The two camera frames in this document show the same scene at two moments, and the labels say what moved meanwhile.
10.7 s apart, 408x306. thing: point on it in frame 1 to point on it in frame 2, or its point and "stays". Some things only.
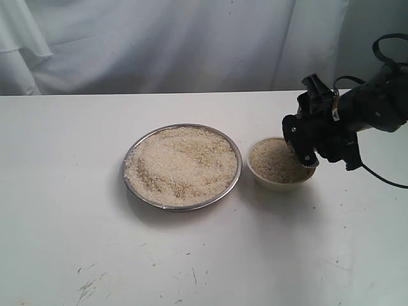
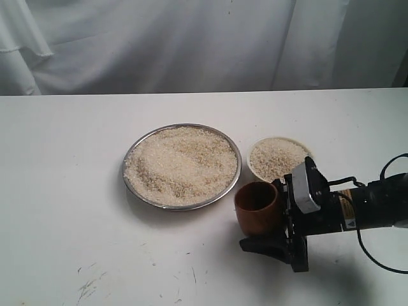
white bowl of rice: x=276 y=167 stays
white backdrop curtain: x=84 y=47 stays
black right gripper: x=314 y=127 to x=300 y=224
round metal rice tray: x=182 y=167 stays
